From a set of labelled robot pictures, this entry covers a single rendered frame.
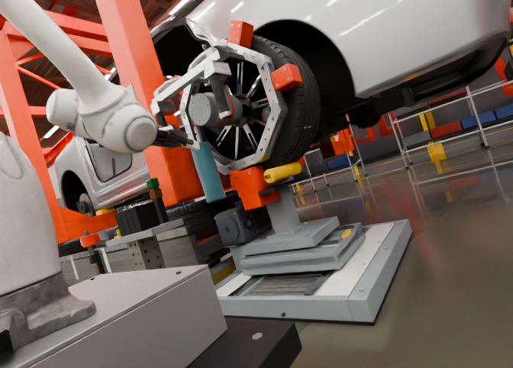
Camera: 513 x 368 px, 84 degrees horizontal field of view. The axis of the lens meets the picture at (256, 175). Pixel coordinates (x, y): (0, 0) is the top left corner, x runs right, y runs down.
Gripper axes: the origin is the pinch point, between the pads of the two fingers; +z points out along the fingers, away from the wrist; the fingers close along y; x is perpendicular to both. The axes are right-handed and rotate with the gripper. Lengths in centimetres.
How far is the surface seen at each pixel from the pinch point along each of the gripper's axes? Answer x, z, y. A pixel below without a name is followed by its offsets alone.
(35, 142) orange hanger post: -93, 31, 234
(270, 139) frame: -3.9, 30.2, -14.2
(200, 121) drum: -15.3, 13.0, 6.4
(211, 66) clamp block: -24.2, 0.9, -13.1
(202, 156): -3.7, 19.8, 13.9
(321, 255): 44, 45, -19
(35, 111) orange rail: -313, 137, 577
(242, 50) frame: -39.8, 19.3, -14.9
